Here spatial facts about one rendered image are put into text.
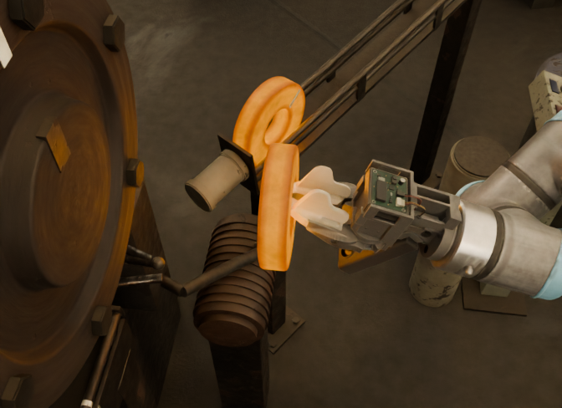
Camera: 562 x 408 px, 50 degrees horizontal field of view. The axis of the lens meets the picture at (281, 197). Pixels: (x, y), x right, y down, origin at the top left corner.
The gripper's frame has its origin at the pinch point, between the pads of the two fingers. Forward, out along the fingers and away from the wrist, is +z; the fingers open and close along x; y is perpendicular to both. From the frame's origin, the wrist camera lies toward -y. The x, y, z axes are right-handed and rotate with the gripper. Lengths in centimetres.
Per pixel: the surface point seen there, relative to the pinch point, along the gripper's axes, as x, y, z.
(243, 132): -20.4, -12.3, 5.1
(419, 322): -31, -72, -55
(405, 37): -51, -7, -20
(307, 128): -28.5, -15.2, -5.5
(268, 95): -24.7, -7.4, 3.0
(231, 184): -15.1, -18.8, 4.6
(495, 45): -149, -62, -83
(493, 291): -41, -63, -71
